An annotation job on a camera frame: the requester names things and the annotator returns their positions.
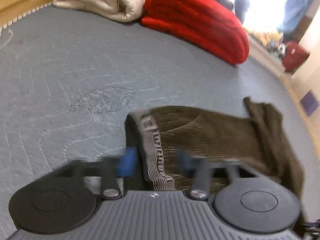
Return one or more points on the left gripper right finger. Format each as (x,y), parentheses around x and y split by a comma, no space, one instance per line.
(199,169)

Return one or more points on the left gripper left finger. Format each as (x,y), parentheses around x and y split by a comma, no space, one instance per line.
(114,167)

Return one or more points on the grey quilted mattress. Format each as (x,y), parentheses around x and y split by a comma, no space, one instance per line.
(69,79)

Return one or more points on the red folded blanket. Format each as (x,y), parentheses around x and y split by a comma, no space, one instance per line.
(205,23)

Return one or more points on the blue curtain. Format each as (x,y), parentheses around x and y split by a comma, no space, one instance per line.
(294,11)

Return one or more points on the purple wall pad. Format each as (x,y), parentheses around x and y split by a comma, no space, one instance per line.
(309,103)

